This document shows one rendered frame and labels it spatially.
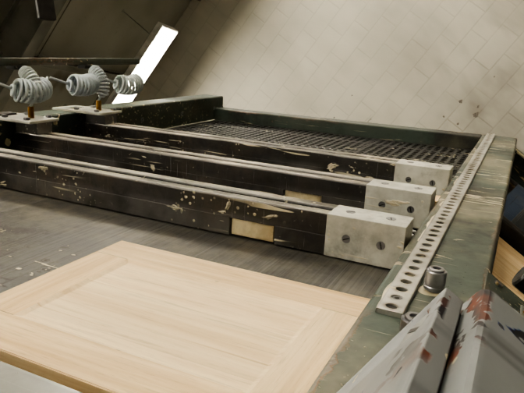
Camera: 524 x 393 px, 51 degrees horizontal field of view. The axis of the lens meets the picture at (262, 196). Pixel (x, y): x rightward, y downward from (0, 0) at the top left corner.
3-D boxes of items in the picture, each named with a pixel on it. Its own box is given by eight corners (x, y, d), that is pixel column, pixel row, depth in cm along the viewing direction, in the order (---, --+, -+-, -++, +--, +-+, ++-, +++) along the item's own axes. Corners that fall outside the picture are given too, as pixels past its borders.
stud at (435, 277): (442, 297, 65) (446, 274, 64) (421, 292, 66) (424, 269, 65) (445, 289, 67) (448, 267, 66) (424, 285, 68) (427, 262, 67)
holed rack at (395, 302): (402, 319, 59) (403, 313, 59) (375, 312, 60) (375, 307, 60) (495, 135, 203) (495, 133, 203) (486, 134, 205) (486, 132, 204)
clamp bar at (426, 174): (444, 201, 126) (459, 95, 120) (53, 141, 174) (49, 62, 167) (450, 192, 135) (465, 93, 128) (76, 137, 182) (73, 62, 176)
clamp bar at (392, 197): (425, 232, 103) (442, 103, 97) (-20, 153, 151) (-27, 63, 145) (433, 219, 112) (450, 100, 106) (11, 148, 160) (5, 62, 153)
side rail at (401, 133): (476, 166, 201) (480, 136, 198) (213, 133, 245) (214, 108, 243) (477, 163, 208) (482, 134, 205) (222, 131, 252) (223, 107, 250)
